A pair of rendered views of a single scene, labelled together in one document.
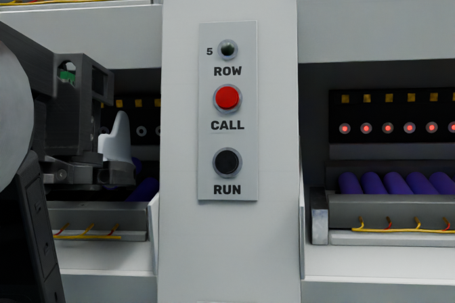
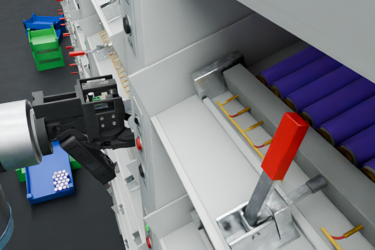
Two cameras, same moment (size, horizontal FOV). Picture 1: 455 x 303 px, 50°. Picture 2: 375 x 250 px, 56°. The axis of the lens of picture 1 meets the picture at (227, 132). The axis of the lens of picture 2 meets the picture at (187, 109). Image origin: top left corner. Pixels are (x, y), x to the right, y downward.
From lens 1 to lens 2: 0.50 m
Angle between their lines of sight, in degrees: 71
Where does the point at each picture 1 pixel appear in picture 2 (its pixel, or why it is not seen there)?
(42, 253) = (87, 165)
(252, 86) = (143, 147)
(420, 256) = not seen: outside the picture
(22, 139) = (30, 158)
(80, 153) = (91, 140)
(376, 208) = not seen: hidden behind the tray
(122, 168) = (124, 141)
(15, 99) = (20, 150)
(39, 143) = (78, 132)
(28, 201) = (71, 153)
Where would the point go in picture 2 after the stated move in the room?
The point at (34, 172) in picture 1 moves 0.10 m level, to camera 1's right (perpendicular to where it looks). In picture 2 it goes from (73, 144) to (94, 192)
